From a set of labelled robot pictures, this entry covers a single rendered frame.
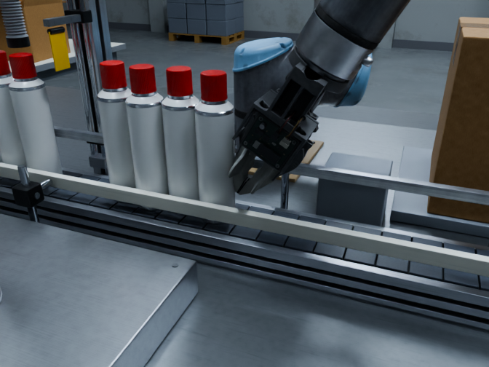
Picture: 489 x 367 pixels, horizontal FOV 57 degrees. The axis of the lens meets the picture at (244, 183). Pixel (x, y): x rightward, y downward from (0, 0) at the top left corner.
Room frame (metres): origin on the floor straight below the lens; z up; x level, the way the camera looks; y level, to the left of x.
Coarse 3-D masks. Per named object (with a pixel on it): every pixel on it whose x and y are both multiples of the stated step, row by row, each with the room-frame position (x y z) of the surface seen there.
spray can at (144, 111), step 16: (144, 64) 0.61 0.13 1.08; (144, 80) 0.58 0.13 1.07; (144, 96) 0.58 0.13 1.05; (160, 96) 0.60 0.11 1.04; (128, 112) 0.58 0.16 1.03; (144, 112) 0.57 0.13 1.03; (160, 112) 0.59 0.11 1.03; (144, 128) 0.57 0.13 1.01; (160, 128) 0.59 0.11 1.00; (144, 144) 0.57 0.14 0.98; (160, 144) 0.58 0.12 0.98; (144, 160) 0.57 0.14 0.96; (160, 160) 0.58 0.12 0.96; (144, 176) 0.58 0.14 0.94; (160, 176) 0.58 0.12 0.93; (160, 192) 0.58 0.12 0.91; (144, 208) 0.58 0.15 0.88
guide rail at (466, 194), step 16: (64, 128) 0.70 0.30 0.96; (256, 160) 0.58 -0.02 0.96; (320, 176) 0.54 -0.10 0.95; (336, 176) 0.54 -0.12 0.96; (352, 176) 0.53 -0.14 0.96; (368, 176) 0.52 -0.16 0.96; (384, 176) 0.52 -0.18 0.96; (416, 192) 0.50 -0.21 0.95; (432, 192) 0.49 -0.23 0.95; (448, 192) 0.49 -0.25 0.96; (464, 192) 0.48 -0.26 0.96; (480, 192) 0.48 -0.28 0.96
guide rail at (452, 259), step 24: (0, 168) 0.66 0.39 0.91; (96, 192) 0.59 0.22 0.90; (120, 192) 0.58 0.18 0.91; (144, 192) 0.57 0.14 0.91; (216, 216) 0.52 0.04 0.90; (240, 216) 0.51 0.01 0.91; (264, 216) 0.50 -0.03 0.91; (312, 240) 0.47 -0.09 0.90; (336, 240) 0.46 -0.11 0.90; (360, 240) 0.45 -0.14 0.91; (384, 240) 0.45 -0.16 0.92; (432, 264) 0.42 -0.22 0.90; (456, 264) 0.41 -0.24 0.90; (480, 264) 0.41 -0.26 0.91
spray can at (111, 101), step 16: (112, 64) 0.61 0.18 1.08; (112, 80) 0.61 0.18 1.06; (112, 96) 0.60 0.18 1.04; (128, 96) 0.61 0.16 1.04; (112, 112) 0.60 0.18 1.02; (112, 128) 0.60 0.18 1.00; (128, 128) 0.61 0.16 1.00; (112, 144) 0.60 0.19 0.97; (128, 144) 0.60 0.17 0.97; (112, 160) 0.60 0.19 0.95; (128, 160) 0.60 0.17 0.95; (112, 176) 0.60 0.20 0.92; (128, 176) 0.60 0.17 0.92
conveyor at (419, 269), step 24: (48, 192) 0.63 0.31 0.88; (72, 192) 0.63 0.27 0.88; (144, 216) 0.56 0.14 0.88; (168, 216) 0.56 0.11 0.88; (192, 216) 0.56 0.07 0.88; (288, 216) 0.56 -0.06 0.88; (264, 240) 0.50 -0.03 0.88; (288, 240) 0.50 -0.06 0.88; (408, 240) 0.50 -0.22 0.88; (432, 240) 0.50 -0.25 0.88; (384, 264) 0.45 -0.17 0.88; (408, 264) 0.45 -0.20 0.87; (480, 288) 0.40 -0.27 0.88
